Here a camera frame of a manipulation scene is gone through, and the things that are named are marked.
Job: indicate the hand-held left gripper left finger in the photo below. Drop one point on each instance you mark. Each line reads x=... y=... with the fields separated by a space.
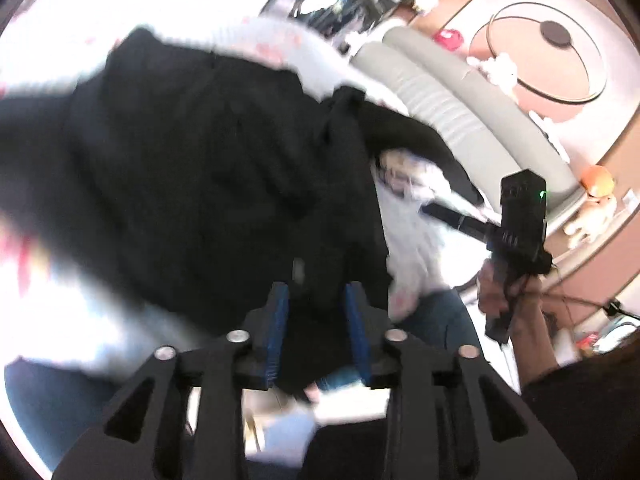
x=277 y=335

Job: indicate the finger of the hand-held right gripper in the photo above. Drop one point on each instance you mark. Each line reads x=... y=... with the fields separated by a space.
x=450 y=216

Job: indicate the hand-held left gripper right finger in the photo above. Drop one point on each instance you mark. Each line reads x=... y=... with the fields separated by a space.
x=357 y=340

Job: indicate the black pants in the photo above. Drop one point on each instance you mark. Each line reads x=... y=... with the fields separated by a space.
x=200 y=170

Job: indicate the stack of folded clothes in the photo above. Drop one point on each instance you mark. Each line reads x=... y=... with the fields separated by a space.
x=405 y=172

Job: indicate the person's right hand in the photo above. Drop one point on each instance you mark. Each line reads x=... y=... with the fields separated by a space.
x=487 y=290

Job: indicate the printed checkered blanket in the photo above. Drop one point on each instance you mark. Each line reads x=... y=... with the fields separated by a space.
x=420 y=245

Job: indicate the orange plush toy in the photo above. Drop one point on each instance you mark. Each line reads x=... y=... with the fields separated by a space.
x=597 y=185

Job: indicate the light blue fluffy cloth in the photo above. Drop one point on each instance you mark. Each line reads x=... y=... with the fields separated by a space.
x=285 y=435

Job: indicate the black fleece garment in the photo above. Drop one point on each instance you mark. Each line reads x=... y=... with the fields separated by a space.
x=400 y=127

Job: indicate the grey padded headboard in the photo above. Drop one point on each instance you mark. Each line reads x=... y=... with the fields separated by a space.
x=450 y=100

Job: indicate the white plush toy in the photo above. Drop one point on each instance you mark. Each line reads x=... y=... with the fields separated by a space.
x=500 y=69

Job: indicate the red plush toy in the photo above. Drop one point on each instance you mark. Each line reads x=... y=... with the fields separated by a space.
x=447 y=39

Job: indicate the person's black top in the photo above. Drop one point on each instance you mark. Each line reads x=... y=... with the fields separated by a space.
x=590 y=410

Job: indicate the round wall lamp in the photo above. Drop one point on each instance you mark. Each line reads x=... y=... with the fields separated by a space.
x=545 y=55

